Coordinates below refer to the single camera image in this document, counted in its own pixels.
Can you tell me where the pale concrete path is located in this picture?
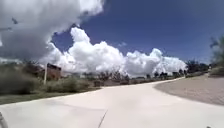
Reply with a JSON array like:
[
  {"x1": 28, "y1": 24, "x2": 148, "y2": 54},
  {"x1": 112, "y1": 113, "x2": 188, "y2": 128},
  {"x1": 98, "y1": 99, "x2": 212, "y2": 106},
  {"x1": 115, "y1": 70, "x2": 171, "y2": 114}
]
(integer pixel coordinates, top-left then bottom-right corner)
[{"x1": 0, "y1": 77, "x2": 224, "y2": 128}]

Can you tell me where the row of bushes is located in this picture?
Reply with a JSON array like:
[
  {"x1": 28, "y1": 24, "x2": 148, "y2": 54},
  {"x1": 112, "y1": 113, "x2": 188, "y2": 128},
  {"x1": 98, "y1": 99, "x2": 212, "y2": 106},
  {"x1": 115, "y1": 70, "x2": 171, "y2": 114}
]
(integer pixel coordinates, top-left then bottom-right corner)
[{"x1": 0, "y1": 59, "x2": 224, "y2": 95}]

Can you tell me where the brown building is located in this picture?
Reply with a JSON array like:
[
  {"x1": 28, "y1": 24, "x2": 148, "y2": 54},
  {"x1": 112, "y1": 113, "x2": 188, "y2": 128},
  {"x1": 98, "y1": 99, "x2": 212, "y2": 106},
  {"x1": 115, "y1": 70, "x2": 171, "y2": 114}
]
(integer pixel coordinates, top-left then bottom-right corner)
[{"x1": 37, "y1": 63, "x2": 63, "y2": 81}]

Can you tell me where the grass verge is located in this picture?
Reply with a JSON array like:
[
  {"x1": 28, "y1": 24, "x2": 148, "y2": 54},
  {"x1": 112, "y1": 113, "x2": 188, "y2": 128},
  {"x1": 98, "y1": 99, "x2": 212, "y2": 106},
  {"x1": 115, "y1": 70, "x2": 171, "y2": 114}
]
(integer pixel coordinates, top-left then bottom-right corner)
[{"x1": 0, "y1": 87, "x2": 101, "y2": 106}]

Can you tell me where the pale post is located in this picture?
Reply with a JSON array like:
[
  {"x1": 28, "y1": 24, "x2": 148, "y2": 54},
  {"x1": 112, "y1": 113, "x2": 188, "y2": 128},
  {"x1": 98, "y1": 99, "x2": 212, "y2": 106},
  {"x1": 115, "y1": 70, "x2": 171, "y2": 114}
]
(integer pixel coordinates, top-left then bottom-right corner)
[{"x1": 43, "y1": 63, "x2": 48, "y2": 86}]

